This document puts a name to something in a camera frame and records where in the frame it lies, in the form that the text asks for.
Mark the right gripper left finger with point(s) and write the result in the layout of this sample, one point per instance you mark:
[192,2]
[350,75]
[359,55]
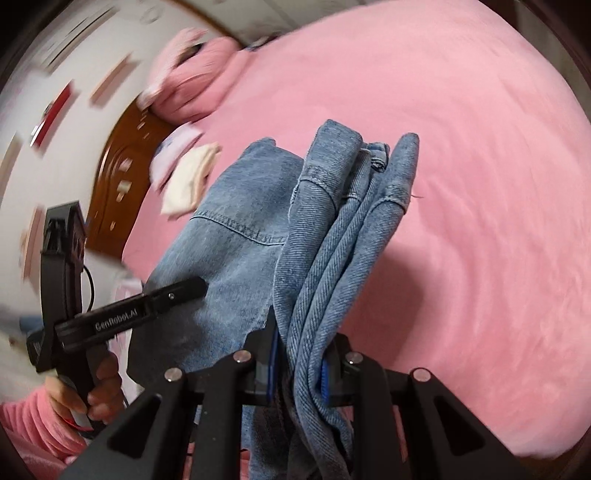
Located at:
[187,425]

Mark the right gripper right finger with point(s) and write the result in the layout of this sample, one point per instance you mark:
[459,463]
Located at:
[410,426]

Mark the blue denim jacket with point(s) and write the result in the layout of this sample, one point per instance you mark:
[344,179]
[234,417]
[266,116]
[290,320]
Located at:
[296,238]

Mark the pink sleeve forearm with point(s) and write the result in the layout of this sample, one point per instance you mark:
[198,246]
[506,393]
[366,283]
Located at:
[43,440]

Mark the person's left hand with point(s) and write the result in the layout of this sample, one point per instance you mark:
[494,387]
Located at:
[102,404]

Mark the pink plush bed blanket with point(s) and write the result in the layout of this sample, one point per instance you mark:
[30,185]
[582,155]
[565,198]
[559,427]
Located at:
[487,280]

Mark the wooden headboard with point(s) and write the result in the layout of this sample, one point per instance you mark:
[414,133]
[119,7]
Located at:
[122,179]

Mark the cream folded garment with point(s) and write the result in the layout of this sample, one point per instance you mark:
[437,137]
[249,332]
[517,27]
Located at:
[186,186]

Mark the white folded garment blue print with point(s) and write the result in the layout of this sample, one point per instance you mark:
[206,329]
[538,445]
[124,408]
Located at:
[169,151]

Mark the pink pillow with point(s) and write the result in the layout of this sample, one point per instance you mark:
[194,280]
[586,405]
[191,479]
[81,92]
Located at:
[190,77]

